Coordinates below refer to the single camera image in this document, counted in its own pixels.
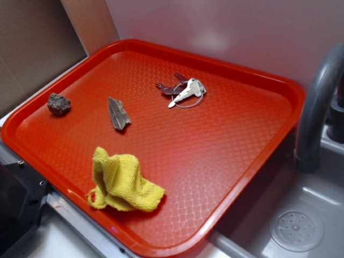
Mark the brown wood chip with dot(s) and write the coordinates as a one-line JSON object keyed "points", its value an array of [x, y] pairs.
{"points": [[118, 114]]}

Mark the red plastic tray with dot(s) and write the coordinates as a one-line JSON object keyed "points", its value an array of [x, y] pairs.
{"points": [[203, 156]]}

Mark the dark red keys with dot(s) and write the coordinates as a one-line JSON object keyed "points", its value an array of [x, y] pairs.
{"points": [[174, 90]]}

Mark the silver key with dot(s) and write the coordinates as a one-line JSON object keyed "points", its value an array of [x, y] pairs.
{"points": [[194, 88]]}

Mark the yellow knitted cloth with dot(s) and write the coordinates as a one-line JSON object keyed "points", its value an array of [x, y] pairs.
{"points": [[120, 184]]}

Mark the dark brown rock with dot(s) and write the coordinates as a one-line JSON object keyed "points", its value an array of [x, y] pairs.
{"points": [[58, 105]]}

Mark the grey sink faucet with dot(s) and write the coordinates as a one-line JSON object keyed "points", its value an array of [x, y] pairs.
{"points": [[324, 101]]}

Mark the grey toy sink basin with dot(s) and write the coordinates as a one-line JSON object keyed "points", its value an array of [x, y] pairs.
{"points": [[244, 229]]}

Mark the round sink drain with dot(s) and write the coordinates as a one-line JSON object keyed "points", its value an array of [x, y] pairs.
{"points": [[296, 228]]}

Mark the black metal bracket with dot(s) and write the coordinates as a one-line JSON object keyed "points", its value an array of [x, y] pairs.
{"points": [[23, 195]]}

